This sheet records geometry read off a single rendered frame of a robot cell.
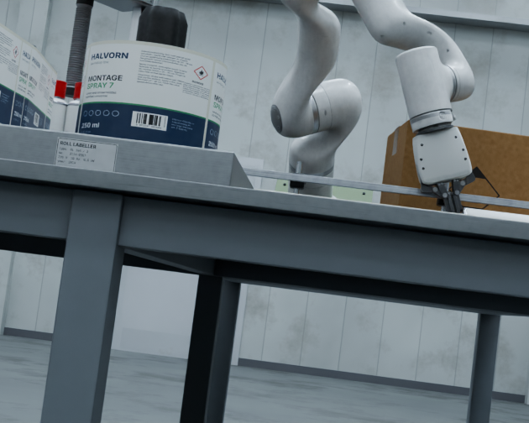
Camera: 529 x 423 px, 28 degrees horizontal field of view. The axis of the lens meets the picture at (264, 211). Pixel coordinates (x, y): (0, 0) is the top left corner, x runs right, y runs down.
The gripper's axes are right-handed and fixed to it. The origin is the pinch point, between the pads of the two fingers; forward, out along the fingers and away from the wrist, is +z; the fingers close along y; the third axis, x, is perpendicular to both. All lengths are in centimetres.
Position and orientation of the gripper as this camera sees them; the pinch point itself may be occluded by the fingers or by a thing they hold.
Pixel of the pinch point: (453, 207)
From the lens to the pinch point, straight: 206.6
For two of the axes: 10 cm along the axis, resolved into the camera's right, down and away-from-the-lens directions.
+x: -0.5, -0.9, -9.9
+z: 2.2, 9.7, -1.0
